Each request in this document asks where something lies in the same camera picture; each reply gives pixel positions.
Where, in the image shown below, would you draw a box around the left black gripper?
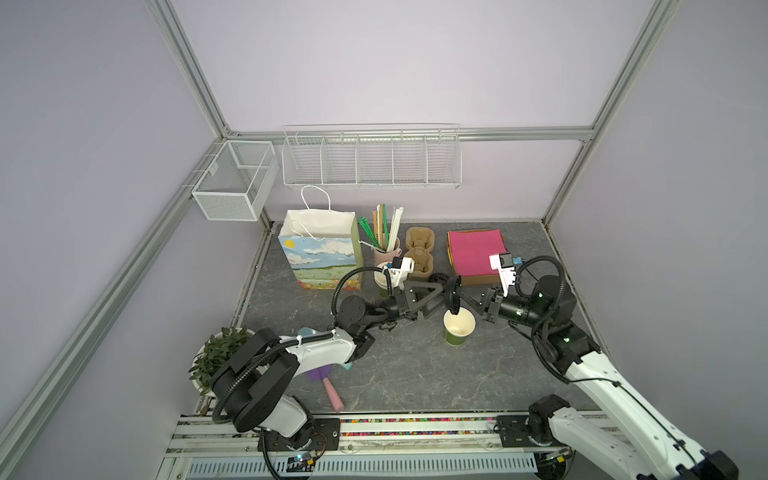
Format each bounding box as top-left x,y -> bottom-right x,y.
361,284 -> 449,331

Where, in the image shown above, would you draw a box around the green paper cup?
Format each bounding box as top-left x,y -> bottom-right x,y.
443,307 -> 476,346

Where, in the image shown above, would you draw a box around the black coffee cup lid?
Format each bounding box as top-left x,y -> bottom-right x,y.
444,276 -> 461,315

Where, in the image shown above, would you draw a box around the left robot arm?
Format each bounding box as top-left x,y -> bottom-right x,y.
210,257 -> 460,449

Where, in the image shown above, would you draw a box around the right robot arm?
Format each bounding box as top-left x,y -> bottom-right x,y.
445,253 -> 739,479

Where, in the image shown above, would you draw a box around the stack of green paper cups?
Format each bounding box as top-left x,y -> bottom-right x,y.
374,262 -> 392,298

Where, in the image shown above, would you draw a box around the cardboard napkin box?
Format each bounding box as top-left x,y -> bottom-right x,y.
447,230 -> 505,287

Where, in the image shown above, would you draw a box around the cardboard cup carrier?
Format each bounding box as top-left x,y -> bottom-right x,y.
405,227 -> 435,279

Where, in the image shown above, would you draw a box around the pink utensil holder cup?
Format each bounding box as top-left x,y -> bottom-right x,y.
373,239 -> 403,266

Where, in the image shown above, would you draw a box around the white wrapped straws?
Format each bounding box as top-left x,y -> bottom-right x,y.
386,207 -> 404,252

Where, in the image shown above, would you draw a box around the green stirrer sticks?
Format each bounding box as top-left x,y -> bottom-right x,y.
358,217 -> 381,249

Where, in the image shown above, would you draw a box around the teal toy shovel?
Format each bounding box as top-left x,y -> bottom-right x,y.
297,327 -> 353,371

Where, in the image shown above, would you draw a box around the painted paper gift bag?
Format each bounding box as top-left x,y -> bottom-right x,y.
278,199 -> 364,290

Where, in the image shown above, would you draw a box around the purple pink toy shovel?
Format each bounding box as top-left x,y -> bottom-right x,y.
306,365 -> 345,413

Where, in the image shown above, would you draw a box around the potted green plant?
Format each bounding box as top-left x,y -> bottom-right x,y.
188,327 -> 254,396

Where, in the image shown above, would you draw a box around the wide white wire basket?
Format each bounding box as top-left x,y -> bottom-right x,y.
282,123 -> 463,188

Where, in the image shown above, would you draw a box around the small white wire basket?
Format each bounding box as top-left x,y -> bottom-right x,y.
192,140 -> 279,222

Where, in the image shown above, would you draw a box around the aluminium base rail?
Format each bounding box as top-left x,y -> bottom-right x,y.
161,410 -> 673,460

